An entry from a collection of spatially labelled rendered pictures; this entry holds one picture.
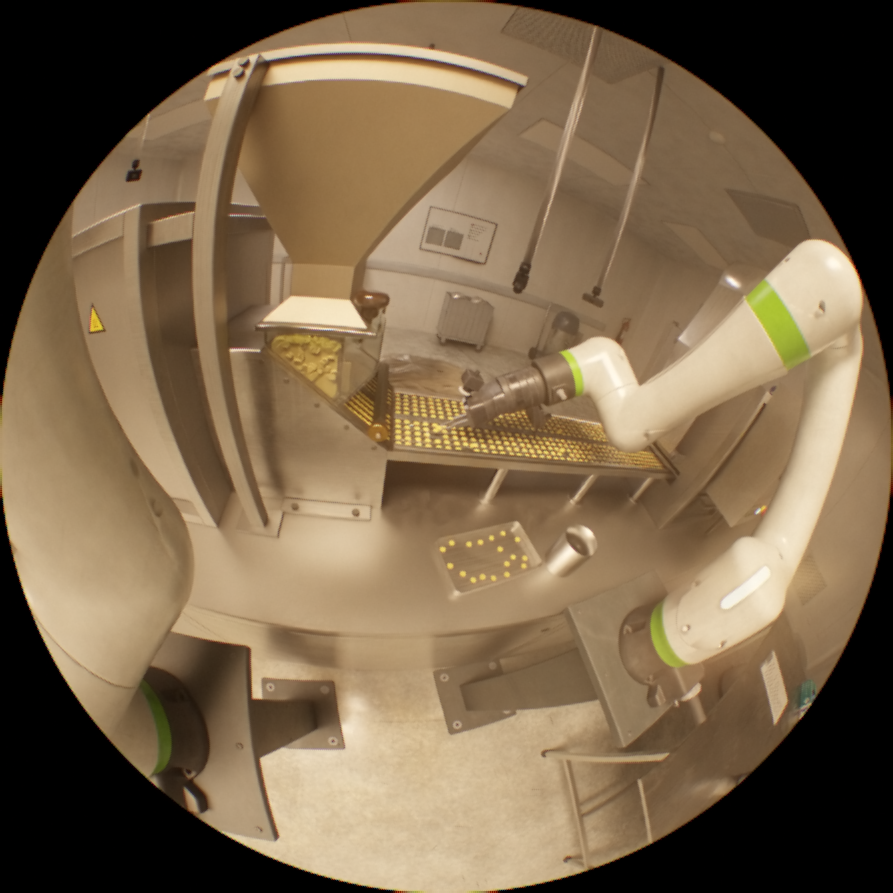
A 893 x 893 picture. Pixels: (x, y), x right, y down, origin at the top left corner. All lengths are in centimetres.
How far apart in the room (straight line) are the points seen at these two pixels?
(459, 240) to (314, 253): 384
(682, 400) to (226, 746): 72
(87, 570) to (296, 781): 125
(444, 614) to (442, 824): 111
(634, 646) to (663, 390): 39
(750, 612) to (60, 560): 54
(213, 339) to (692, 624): 66
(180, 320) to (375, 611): 53
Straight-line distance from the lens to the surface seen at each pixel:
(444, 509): 63
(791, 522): 56
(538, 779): 153
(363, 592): 52
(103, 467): 18
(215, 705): 41
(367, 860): 151
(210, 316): 36
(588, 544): 66
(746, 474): 95
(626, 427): 52
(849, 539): 442
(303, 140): 39
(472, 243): 426
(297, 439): 50
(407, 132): 37
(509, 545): 63
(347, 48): 40
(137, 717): 33
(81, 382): 18
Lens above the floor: 128
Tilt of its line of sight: 38 degrees down
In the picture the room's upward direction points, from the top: 18 degrees clockwise
